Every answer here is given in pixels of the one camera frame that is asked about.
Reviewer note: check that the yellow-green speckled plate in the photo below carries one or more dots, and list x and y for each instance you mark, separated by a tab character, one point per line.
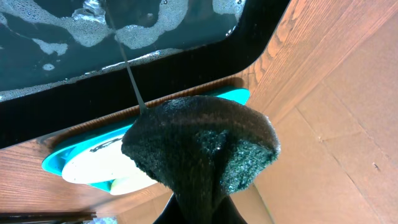
131	184

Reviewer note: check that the pink speckled plate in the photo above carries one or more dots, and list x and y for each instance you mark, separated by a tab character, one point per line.
102	162

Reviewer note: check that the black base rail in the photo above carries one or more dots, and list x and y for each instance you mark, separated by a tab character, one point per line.
47	217

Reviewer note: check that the green scrub sponge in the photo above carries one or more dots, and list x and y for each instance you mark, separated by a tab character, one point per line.
203	148

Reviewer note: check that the teal plastic tray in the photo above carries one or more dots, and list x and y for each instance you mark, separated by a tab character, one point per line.
66	149

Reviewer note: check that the black water basin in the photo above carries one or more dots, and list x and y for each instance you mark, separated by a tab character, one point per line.
64	63

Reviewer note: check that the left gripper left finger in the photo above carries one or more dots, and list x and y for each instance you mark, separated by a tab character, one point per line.
171	213

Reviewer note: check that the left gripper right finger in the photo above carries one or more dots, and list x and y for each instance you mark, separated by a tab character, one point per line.
227	213

